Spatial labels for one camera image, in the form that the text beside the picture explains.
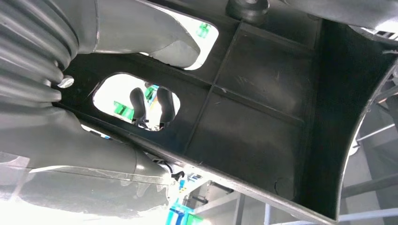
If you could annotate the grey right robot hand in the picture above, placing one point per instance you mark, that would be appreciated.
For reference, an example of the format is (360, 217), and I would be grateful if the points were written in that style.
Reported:
(62, 146)

